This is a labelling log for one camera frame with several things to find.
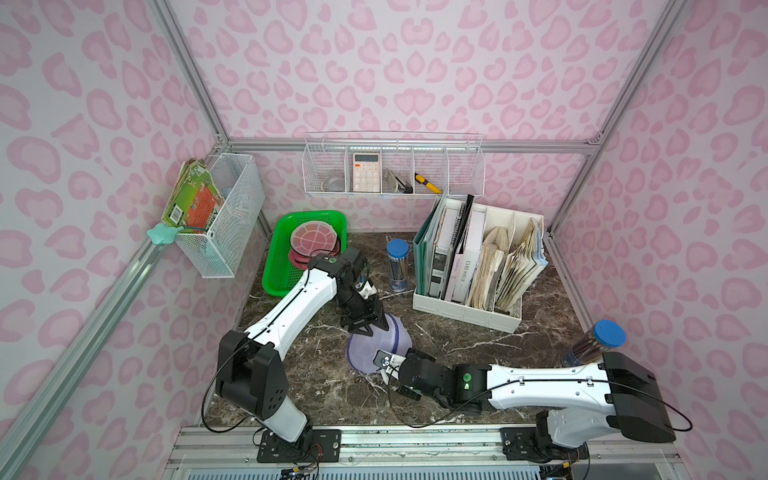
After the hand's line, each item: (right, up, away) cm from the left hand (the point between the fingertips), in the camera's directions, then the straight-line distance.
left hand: (380, 324), depth 77 cm
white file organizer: (+37, +14, +3) cm, 40 cm away
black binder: (+19, +20, -2) cm, 28 cm away
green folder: (+11, +21, -2) cm, 23 cm away
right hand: (+4, -9, -2) cm, 10 cm away
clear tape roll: (-16, +40, +18) cm, 47 cm away
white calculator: (-5, +44, +18) cm, 48 cm away
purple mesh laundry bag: (-5, -7, +3) cm, 10 cm away
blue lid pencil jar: (+4, +19, +11) cm, 22 cm away
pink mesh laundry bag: (-28, +24, +37) cm, 52 cm away
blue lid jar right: (+53, -1, -7) cm, 53 cm away
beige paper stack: (+29, +6, +11) cm, 32 cm away
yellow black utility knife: (+12, +43, +21) cm, 49 cm away
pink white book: (+24, +15, +7) cm, 29 cm away
